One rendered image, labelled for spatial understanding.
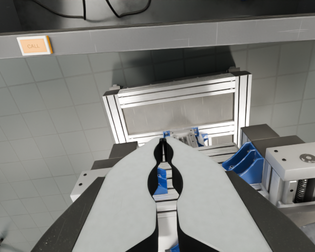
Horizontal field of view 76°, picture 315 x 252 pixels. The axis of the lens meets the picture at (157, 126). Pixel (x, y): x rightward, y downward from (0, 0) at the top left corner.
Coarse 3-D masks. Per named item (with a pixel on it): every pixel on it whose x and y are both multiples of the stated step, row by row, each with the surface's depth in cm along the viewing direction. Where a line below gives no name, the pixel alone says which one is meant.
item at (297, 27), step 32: (0, 32) 36; (32, 32) 36; (64, 32) 36; (96, 32) 36; (128, 32) 36; (160, 32) 36; (192, 32) 36; (224, 32) 36; (256, 32) 36; (288, 32) 36
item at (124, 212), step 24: (144, 144) 12; (120, 168) 10; (144, 168) 10; (120, 192) 9; (144, 192) 8; (96, 216) 8; (120, 216) 8; (144, 216) 7; (96, 240) 7; (120, 240) 7; (144, 240) 7
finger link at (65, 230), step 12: (96, 180) 9; (84, 192) 9; (96, 192) 9; (72, 204) 8; (84, 204) 8; (60, 216) 8; (72, 216) 8; (84, 216) 8; (48, 228) 7; (60, 228) 7; (72, 228) 7; (48, 240) 7; (60, 240) 7; (72, 240) 7
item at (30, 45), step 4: (20, 40) 35; (24, 40) 35; (28, 40) 35; (32, 40) 35; (36, 40) 35; (40, 40) 35; (48, 40) 36; (24, 44) 35; (28, 44) 35; (32, 44) 35; (36, 44) 35; (40, 44) 35; (44, 44) 35; (48, 44) 36; (24, 48) 36; (28, 48) 36; (32, 48) 36; (36, 48) 36; (40, 48) 36; (44, 48) 36; (24, 52) 36; (28, 52) 36; (52, 52) 37
